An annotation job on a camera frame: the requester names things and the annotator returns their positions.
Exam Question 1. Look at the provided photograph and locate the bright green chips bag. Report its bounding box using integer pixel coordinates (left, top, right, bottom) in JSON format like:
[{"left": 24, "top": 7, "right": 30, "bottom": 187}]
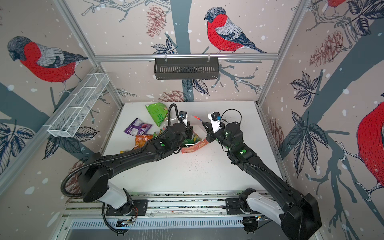
[{"left": 146, "top": 103, "right": 168, "bottom": 127}]

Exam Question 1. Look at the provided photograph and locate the purple snack packet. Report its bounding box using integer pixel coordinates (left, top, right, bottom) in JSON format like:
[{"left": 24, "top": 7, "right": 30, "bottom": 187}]
[{"left": 124, "top": 118, "right": 152, "bottom": 137}]

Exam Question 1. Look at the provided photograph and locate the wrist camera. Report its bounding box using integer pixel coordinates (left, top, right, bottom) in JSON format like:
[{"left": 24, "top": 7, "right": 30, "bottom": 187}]
[
  {"left": 178, "top": 111, "right": 189, "bottom": 126},
  {"left": 208, "top": 112, "right": 225, "bottom": 134}
]

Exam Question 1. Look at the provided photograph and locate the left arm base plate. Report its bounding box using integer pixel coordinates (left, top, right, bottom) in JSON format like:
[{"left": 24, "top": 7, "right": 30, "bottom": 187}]
[{"left": 106, "top": 200, "right": 149, "bottom": 217}]

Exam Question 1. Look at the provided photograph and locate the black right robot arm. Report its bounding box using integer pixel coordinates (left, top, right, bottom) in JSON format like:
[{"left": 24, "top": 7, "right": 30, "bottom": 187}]
[{"left": 202, "top": 122, "right": 322, "bottom": 240}]

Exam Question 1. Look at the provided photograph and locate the black hanging wall basket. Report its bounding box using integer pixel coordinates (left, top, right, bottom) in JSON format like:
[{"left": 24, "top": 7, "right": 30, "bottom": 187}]
[{"left": 154, "top": 58, "right": 220, "bottom": 80}]

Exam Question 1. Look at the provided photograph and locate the black corrugated cable hose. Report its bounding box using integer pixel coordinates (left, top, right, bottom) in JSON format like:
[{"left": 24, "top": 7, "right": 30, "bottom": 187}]
[{"left": 59, "top": 103, "right": 187, "bottom": 235}]

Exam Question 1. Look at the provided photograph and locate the aluminium mounting rail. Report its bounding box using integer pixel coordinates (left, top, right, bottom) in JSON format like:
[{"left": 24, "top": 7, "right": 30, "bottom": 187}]
[{"left": 64, "top": 191, "right": 311, "bottom": 218}]

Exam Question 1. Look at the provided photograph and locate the dark green snack packet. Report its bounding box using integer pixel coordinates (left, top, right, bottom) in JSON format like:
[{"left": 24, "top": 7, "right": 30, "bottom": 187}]
[{"left": 183, "top": 133, "right": 201, "bottom": 146}]

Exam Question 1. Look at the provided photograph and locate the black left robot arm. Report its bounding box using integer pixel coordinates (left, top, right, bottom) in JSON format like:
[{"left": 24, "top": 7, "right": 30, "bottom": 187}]
[{"left": 78, "top": 123, "right": 193, "bottom": 209}]

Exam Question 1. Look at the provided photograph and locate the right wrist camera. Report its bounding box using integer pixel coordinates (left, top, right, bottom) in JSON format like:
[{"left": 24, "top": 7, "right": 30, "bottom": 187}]
[{"left": 208, "top": 112, "right": 225, "bottom": 134}]

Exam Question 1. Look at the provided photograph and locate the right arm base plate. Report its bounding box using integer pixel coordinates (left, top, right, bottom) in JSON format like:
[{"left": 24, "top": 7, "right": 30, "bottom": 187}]
[{"left": 221, "top": 188, "right": 263, "bottom": 216}]

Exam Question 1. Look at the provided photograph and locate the white wire mesh shelf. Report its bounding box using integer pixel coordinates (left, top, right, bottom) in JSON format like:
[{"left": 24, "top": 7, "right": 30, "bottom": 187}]
[{"left": 48, "top": 73, "right": 110, "bottom": 138}]

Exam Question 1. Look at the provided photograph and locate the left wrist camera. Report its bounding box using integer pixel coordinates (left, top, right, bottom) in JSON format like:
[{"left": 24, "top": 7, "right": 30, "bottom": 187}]
[{"left": 178, "top": 111, "right": 189, "bottom": 126}]

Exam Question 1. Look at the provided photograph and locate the red paper gift bag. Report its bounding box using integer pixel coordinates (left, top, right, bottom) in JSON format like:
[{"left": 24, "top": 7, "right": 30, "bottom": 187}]
[{"left": 181, "top": 115, "right": 209, "bottom": 154}]

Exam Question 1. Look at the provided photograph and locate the orange snack packet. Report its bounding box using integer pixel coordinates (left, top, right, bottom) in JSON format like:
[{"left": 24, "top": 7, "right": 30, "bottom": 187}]
[{"left": 134, "top": 135, "right": 153, "bottom": 149}]

